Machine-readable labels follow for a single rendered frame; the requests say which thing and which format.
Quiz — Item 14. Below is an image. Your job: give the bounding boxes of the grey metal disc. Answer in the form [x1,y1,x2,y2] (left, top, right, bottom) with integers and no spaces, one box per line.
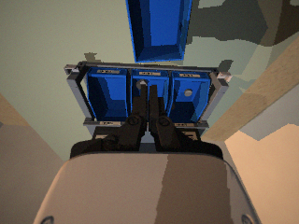
[184,89,192,96]

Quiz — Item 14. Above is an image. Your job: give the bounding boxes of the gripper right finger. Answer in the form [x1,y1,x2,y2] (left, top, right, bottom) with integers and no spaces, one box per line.
[149,85,223,159]

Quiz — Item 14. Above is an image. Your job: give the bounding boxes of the blue bin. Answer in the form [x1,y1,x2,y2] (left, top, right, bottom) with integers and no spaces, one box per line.
[125,0,192,63]
[86,67,131,121]
[165,71,210,123]
[131,69,169,122]

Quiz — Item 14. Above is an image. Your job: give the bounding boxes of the grey metal shelf frame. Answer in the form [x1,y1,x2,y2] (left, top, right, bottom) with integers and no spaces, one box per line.
[64,62,232,152]

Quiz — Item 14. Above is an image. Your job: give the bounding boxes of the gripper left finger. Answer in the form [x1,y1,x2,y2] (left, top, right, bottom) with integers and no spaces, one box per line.
[70,84,148,159]

